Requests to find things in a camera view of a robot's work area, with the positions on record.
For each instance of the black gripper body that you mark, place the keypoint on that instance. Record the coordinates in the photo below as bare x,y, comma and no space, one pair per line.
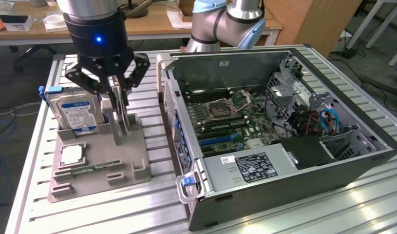
99,46

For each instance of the CPU socket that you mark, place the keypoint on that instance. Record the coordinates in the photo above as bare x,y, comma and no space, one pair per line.
219,108

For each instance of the brown cardboard box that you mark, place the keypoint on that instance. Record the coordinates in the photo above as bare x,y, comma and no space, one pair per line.
186,6

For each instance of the white box with red button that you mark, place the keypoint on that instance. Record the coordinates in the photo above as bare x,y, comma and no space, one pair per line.
344,42

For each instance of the white table frame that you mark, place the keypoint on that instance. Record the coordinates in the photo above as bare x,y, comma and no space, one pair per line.
364,24

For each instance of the black office chair base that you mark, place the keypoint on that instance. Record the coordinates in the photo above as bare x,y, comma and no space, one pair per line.
32,52

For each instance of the green RAM stick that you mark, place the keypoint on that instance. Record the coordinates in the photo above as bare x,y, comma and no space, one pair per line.
90,168

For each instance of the black floor stand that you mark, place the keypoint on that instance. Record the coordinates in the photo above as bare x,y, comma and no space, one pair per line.
387,85

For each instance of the grey power supply unit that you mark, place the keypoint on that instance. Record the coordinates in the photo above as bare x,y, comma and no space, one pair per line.
218,170

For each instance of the perforated metal drive cage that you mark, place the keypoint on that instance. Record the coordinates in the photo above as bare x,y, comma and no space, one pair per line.
283,97

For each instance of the white box with black lid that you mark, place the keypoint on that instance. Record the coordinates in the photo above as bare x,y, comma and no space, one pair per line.
18,25

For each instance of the hard disk with blue caddy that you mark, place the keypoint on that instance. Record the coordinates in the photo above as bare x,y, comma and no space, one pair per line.
71,114

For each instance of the blue case latch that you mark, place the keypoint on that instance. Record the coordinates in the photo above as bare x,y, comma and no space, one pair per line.
187,182

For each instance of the wooden desk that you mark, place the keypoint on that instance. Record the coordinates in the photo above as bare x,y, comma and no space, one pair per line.
32,34

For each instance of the black open PC case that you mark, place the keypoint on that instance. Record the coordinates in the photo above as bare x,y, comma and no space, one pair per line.
283,195

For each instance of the green motherboard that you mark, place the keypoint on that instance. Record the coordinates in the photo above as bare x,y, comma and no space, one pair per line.
256,122

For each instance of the white paper stack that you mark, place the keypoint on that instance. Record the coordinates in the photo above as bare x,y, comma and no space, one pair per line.
179,20

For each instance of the grey cup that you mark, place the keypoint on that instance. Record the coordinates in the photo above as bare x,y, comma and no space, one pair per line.
38,3

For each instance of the black installed RAM stick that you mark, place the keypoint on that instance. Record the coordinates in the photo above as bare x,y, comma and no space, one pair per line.
224,123

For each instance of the wooden cabinet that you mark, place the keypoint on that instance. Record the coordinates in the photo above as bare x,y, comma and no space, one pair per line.
315,24

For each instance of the blue expansion slot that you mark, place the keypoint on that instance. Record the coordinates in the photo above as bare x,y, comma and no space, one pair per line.
216,141

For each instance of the silver chipset heatsink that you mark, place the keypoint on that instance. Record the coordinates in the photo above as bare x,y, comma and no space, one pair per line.
258,143

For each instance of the grey metal disk bay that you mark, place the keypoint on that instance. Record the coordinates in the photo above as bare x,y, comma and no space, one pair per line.
354,143

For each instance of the white box with round bowl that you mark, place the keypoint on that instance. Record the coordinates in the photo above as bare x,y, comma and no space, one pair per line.
52,24

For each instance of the graphics card with metal bracket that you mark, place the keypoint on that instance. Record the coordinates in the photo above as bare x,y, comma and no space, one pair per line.
120,117

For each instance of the silver CPU chip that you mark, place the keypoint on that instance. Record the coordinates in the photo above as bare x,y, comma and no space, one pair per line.
72,156

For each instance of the black power adapter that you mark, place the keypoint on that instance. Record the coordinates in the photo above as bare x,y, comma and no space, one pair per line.
350,53

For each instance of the grey parts rack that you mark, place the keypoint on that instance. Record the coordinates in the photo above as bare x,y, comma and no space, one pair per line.
98,151

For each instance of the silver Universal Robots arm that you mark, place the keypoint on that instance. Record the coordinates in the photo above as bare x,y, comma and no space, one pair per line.
218,22

